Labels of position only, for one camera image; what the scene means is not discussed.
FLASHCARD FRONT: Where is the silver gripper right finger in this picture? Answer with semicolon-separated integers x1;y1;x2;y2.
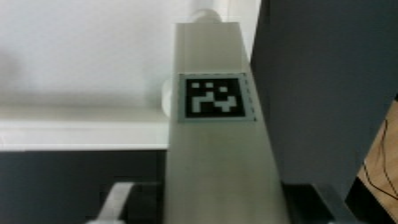
313;184;362;224

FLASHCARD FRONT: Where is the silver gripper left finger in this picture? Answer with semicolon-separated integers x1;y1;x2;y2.
87;182;135;224

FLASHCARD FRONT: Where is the white desk leg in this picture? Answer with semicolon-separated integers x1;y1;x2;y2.
163;9;291;224

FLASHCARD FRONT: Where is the white desk top tray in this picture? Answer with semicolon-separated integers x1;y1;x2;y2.
0;0;261;151

